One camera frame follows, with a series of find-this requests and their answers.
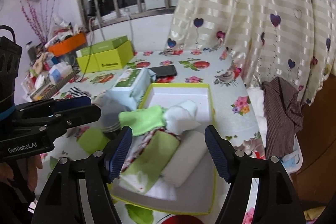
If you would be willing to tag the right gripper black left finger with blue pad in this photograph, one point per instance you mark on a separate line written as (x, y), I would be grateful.
(60, 200)

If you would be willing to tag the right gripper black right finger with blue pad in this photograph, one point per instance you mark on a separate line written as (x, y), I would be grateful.
(276, 202)

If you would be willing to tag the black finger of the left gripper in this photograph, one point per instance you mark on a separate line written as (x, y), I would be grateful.
(76, 115)
(71, 103)

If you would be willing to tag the black white striped sock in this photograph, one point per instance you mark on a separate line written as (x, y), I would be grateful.
(75, 92)

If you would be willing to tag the white tray green rim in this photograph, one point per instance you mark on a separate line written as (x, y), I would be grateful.
(187, 184)

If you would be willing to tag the green towel with patterned trim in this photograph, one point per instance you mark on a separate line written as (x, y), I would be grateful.
(143, 166)

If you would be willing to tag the light green cloth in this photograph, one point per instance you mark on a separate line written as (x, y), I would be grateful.
(142, 121)

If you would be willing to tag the white towel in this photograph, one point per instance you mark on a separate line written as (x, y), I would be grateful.
(186, 158)

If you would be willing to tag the grey white socks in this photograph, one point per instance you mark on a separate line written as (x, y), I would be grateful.
(181, 117)

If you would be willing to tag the blue face mask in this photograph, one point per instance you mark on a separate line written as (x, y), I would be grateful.
(292, 160)

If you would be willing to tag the person's left hand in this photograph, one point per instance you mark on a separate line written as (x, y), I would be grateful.
(33, 164)

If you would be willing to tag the striped tray of toiletries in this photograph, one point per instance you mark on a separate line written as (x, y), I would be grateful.
(48, 89)

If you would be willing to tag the green round plastic container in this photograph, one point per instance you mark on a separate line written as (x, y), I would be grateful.
(92, 140)

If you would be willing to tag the clear lidded plastic tub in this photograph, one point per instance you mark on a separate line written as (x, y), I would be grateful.
(111, 129)

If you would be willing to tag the orange storage box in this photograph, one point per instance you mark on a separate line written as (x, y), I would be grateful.
(68, 45)

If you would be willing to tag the wet wipes pack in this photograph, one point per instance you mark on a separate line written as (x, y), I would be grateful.
(131, 87)

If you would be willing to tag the lime green cardboard box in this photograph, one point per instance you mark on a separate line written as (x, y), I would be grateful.
(108, 60)

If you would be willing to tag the purple decorative branches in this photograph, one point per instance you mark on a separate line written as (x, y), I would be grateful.
(39, 17)

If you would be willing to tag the brown checked cloth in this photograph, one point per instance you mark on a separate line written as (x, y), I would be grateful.
(283, 116)

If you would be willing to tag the green flat carton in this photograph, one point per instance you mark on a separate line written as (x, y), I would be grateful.
(106, 45)

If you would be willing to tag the black charger on sill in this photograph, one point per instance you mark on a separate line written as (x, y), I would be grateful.
(92, 8)

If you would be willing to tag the black smartphone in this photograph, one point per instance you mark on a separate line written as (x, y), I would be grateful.
(164, 71)

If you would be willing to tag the cream curtain with hearts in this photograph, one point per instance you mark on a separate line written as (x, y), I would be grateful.
(291, 39)

